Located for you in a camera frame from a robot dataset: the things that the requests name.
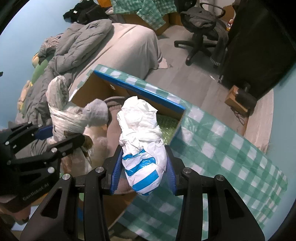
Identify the blue striped white plastic bag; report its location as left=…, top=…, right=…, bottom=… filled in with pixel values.
left=117, top=96, right=167, bottom=196

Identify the green glitter cloth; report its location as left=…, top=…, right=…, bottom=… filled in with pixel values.
left=157, top=114, right=179, bottom=145

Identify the grey fleece cloth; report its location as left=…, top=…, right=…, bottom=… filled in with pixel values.
left=83, top=96, right=137, bottom=195

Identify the grey sock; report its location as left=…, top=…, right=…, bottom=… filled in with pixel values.
left=82, top=99, right=108, bottom=126

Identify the left hand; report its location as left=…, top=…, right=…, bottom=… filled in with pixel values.
left=1, top=195, right=32, bottom=225

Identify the green checkered tablecloth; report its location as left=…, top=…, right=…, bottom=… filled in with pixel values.
left=76, top=64, right=289, bottom=241

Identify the green plush toy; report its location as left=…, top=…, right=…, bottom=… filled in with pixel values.
left=17, top=54, right=54, bottom=115

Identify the small brown cardboard box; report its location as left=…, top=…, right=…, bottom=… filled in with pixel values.
left=225, top=83, right=257, bottom=115

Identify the grey quilted duvet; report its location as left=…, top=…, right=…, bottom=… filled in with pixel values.
left=15, top=19, right=112, bottom=125

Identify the bed with grey sheet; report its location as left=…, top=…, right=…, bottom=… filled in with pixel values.
left=68, top=23, right=167, bottom=92

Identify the black office chair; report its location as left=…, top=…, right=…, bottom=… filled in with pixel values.
left=174, top=1, right=229, bottom=68

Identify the black clothes pile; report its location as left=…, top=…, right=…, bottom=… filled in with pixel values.
left=63, top=0, right=108, bottom=25

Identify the black cabinet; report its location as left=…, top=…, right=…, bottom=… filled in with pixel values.
left=221, top=1, right=295, bottom=99

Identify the green checkered cloth on box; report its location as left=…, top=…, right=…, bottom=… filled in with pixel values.
left=111, top=0, right=177, bottom=30

